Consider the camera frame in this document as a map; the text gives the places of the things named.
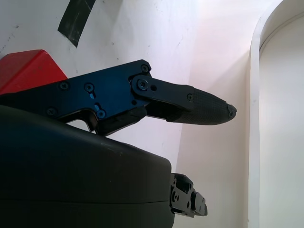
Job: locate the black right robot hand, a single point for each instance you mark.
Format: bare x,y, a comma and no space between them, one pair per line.
71,171

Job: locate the small black block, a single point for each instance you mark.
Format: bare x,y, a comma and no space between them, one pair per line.
73,23

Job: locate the red wooden cube block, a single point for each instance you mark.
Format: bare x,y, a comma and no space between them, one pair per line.
31,69

